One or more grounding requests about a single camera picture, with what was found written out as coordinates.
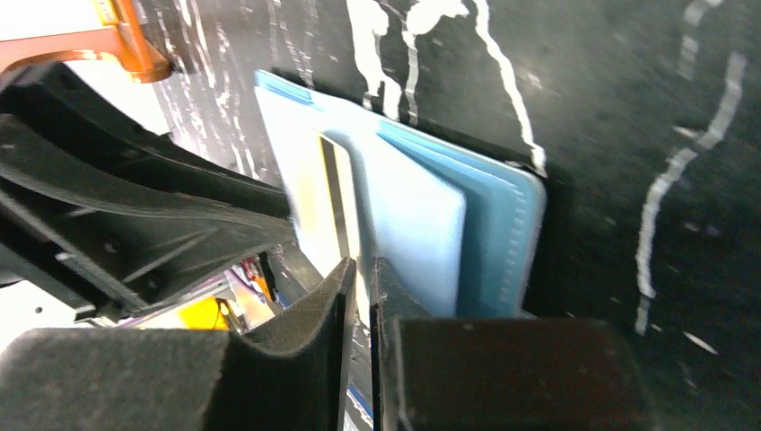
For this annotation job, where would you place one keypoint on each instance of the blue card holder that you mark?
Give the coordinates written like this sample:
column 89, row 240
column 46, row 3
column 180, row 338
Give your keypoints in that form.
column 461, row 229

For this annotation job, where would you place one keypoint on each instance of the orange wooden rack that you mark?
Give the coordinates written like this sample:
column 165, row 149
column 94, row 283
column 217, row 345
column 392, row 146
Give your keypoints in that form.
column 120, row 40

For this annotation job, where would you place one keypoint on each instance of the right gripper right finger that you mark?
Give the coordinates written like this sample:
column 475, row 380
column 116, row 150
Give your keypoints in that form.
column 497, row 374

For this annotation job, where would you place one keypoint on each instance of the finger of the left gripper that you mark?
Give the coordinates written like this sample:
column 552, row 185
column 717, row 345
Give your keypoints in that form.
column 57, row 104
column 94, row 240

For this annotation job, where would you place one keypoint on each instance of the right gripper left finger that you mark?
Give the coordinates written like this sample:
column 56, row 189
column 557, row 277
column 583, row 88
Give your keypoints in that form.
column 286, row 374

